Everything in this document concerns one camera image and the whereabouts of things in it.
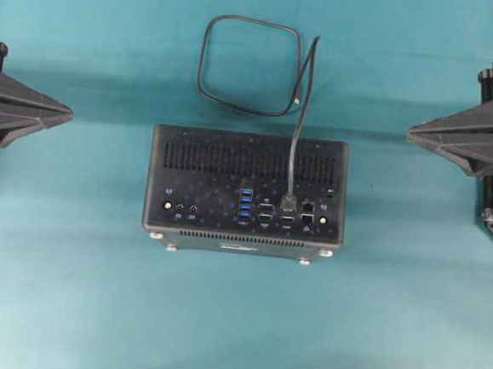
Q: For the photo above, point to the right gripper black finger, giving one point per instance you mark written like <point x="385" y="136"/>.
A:
<point x="473" y="160"/>
<point x="477" y="119"/>

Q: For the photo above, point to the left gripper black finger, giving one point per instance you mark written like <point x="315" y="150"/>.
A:
<point x="18" y="121"/>
<point x="16" y="93"/>

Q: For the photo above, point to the black mini PC box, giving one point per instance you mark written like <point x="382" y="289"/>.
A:
<point x="217" y="190"/>

